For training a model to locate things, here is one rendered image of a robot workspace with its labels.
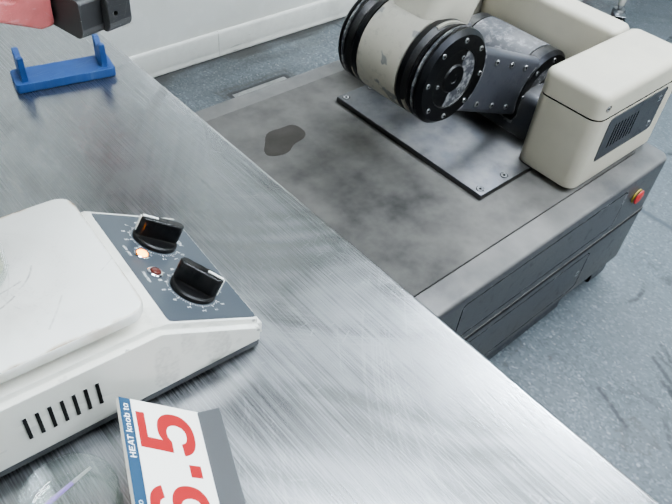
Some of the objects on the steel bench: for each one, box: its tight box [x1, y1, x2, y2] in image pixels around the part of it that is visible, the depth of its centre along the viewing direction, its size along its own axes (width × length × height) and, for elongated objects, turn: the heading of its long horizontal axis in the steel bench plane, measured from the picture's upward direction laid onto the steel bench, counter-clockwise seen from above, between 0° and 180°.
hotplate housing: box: [0, 211, 262, 477], centre depth 44 cm, size 22×13×8 cm, turn 122°
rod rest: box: [10, 33, 116, 94], centre depth 70 cm, size 10×3×4 cm, turn 115°
